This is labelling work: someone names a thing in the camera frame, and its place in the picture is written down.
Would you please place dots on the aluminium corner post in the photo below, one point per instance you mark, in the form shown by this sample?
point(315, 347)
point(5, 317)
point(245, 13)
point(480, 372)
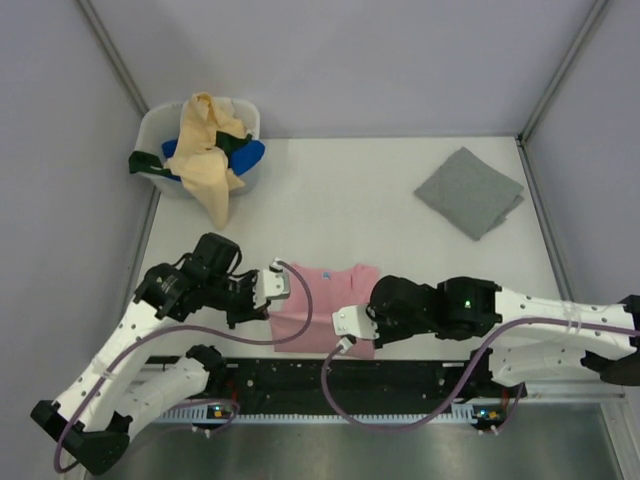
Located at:
point(596, 14)
point(113, 57)

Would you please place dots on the folded grey t shirt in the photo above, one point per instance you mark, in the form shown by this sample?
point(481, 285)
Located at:
point(471, 195)

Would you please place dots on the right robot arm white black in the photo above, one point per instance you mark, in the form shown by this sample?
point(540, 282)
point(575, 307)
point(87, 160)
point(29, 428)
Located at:
point(526, 338)

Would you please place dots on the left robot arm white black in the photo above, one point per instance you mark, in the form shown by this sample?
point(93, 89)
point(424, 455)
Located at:
point(95, 419)

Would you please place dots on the left aluminium corner post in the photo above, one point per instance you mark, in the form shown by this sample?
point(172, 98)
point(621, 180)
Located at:
point(113, 57)

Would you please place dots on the yellow t shirt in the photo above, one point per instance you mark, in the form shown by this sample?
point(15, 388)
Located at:
point(202, 166)

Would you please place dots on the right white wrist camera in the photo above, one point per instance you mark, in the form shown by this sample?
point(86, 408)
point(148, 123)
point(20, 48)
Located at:
point(352, 324)

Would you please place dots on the blue t shirt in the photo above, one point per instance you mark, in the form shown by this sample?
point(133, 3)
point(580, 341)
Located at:
point(242, 160)

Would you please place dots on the slotted grey cable duct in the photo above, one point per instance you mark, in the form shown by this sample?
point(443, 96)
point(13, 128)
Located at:
point(455, 414)

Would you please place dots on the dark green t shirt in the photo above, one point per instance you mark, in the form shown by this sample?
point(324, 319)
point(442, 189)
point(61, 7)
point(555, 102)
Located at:
point(142, 162)

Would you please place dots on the right aluminium corner post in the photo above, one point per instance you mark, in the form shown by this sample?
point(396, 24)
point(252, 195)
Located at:
point(596, 14)

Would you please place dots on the aluminium frame bar front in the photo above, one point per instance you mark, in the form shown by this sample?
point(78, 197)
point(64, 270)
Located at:
point(574, 391)

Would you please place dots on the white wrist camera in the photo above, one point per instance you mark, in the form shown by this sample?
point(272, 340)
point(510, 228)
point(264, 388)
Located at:
point(272, 284)
point(352, 324)

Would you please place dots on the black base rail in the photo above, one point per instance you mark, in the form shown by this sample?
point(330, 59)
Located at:
point(360, 387)

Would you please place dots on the white plastic basket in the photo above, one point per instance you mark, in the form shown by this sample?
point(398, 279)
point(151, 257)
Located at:
point(162, 123)

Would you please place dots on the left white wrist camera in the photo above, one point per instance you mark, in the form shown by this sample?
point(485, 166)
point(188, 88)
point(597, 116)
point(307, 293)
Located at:
point(272, 284)

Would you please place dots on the pink t shirt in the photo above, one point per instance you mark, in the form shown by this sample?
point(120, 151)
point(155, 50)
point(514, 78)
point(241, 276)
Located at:
point(331, 290)

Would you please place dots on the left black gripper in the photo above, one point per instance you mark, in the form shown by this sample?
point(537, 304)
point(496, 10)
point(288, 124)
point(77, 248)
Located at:
point(248, 312)

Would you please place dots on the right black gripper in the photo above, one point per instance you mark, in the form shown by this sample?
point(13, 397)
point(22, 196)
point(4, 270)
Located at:
point(385, 336)

